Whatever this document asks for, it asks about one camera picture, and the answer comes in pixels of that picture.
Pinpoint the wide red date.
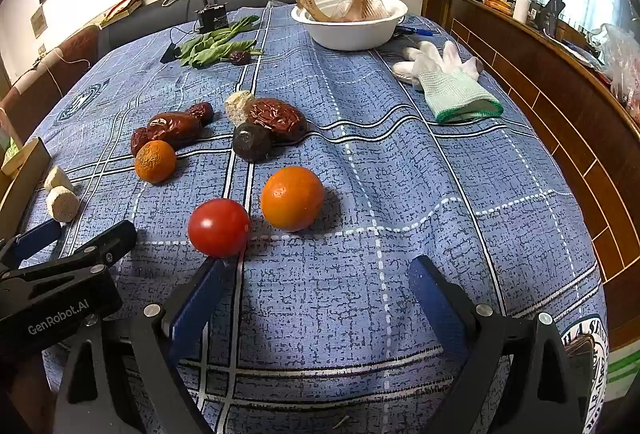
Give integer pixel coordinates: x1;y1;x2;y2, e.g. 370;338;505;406
248;98;309;145

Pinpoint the red tomato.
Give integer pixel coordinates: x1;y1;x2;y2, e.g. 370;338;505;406
187;198;252;259

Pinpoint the small wrinkled mandarin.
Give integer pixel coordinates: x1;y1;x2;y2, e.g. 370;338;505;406
134;140;178;185

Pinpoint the brown armchair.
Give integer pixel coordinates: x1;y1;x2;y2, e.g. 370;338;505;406
0;25;103;140

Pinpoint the dark avocado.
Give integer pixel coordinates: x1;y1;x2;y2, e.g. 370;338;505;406
232;121;273;163

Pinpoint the white bowl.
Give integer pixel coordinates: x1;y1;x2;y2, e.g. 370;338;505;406
291;0;408;51

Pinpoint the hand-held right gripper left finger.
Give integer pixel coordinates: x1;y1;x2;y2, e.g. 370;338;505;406
52;258;227;434

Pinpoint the white glove with green cuff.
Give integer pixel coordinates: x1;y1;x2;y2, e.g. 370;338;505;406
407;40;503;124

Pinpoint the cardboard box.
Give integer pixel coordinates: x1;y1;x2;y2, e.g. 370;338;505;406
0;137;52;240

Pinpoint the white yam piece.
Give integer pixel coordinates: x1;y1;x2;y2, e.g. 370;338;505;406
224;90;258;125
44;165;75;193
45;188;81;223

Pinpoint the small white oval object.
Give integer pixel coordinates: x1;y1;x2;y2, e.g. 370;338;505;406
391;59;426;88

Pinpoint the small yellow wall card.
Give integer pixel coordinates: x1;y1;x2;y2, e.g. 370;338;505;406
30;4;48;38

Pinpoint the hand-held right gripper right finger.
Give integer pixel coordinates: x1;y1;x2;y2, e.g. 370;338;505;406
407;255;598;434

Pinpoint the wooden sideboard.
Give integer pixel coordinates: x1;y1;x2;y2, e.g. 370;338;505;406
422;0;640;365

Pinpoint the long red date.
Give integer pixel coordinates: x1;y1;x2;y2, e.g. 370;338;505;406
147;111;203;147

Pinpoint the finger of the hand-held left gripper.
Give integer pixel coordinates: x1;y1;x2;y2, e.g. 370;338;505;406
0;220;137;288
0;218;63;271

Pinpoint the red flat box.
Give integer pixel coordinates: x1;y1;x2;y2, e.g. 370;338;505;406
102;0;146;26

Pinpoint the crumpled plastic bag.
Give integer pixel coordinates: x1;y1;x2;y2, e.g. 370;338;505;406
592;23;640;125

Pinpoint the green leafy vegetable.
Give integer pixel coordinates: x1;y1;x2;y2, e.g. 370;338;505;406
176;15;264;69

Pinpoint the black leather sofa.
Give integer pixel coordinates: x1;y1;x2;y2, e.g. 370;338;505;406
97;0;326;60

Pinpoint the blue checked tablecloth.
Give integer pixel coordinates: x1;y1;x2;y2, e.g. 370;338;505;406
20;4;608;434

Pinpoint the black electronic device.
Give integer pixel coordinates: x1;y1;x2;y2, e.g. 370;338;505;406
194;0;230;34

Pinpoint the smooth round orange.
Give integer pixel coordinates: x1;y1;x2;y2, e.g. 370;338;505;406
260;166;326;233

